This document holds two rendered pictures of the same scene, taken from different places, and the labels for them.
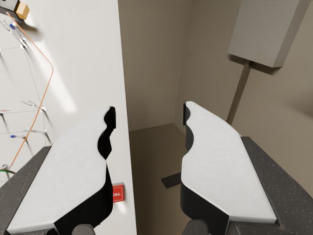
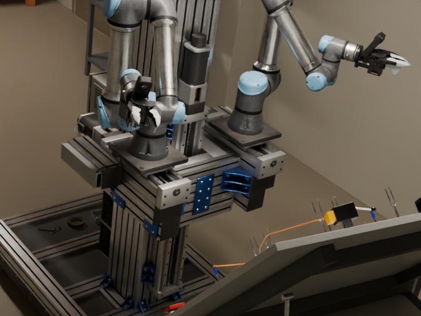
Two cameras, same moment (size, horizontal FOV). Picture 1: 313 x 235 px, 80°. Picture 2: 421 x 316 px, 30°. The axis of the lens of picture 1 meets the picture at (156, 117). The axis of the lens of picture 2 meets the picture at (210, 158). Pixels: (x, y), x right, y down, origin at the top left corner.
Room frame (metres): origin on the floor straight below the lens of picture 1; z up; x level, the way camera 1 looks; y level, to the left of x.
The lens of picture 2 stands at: (2.16, -0.28, 2.62)
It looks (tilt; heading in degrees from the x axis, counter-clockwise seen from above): 29 degrees down; 167
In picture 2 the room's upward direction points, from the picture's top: 9 degrees clockwise
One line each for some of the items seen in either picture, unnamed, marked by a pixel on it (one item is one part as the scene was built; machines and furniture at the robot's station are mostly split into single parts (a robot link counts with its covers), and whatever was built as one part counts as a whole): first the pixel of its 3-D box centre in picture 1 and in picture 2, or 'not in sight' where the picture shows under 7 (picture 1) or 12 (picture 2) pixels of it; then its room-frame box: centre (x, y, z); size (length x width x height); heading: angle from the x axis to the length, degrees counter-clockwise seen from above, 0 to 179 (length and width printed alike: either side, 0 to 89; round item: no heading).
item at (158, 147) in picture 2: not in sight; (150, 139); (-0.46, 0.10, 1.21); 0.15 x 0.15 x 0.10
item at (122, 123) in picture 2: not in sight; (135, 112); (-0.19, 0.00, 1.46); 0.11 x 0.08 x 0.11; 94
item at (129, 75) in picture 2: not in sight; (132, 85); (-0.19, -0.02, 1.56); 0.11 x 0.08 x 0.09; 4
